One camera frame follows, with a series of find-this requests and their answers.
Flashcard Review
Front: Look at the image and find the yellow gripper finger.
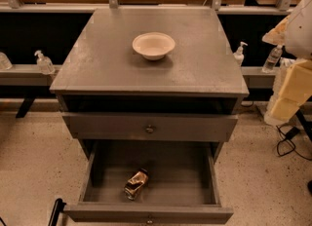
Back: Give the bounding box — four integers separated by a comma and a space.
279, 58, 312, 105
268, 96, 299, 122

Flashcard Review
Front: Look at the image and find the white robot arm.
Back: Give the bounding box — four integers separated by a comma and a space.
262, 0, 312, 126

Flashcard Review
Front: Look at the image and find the grey open middle drawer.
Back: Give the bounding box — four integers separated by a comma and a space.
64, 141, 233, 224

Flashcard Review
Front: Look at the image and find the grey drawer cabinet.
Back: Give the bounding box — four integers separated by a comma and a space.
51, 7, 249, 153

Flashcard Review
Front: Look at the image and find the grey top drawer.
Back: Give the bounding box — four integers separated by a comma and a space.
62, 112, 238, 142

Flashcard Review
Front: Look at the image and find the clear water bottle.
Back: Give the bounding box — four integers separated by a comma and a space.
261, 45, 283, 73

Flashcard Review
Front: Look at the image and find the white pump bottle right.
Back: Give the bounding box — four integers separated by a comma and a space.
233, 41, 247, 65

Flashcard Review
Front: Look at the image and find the white bowl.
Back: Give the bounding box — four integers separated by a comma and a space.
133, 32, 176, 60

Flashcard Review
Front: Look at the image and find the clear sanitizer pump bottle left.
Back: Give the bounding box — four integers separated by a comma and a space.
34, 50, 55, 75

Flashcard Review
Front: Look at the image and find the black cable on floor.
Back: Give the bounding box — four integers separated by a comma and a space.
275, 124, 312, 162

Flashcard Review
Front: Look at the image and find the black handle bottom left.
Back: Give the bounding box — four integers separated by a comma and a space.
48, 198, 65, 226

